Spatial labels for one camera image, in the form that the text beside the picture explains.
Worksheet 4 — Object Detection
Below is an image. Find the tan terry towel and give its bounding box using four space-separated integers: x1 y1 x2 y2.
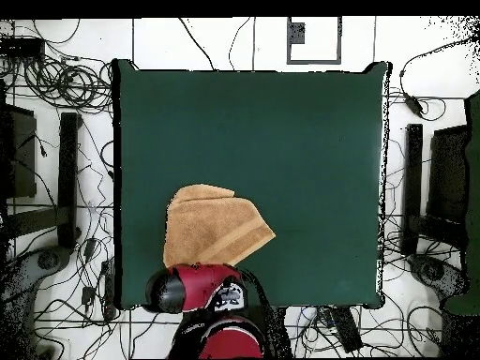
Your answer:
162 183 277 269

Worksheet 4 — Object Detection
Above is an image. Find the flat black box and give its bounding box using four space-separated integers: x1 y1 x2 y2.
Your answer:
0 36 46 59

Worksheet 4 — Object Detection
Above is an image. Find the dark green table cloth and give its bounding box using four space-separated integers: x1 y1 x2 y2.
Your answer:
112 58 393 310

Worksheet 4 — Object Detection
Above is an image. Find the black power strip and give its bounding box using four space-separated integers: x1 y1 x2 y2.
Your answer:
329 306 364 354
99 258 118 321

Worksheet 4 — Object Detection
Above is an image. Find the grey office chair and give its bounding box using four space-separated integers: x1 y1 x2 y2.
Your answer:
0 245 72 359
407 253 470 301

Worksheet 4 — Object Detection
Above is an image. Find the dark box on stand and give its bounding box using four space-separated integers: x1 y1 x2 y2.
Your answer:
426 125 470 226
0 102 38 200

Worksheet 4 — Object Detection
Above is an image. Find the green cloth drape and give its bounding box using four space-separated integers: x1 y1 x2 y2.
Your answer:
443 88 480 317

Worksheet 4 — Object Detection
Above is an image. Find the grey square floor frame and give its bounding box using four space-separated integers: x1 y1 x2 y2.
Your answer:
286 16 343 66

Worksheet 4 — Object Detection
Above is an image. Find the black power adapter with cable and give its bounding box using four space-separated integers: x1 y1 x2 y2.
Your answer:
397 37 447 122

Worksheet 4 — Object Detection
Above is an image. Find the tangled black cable coil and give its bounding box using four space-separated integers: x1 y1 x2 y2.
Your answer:
22 52 113 113

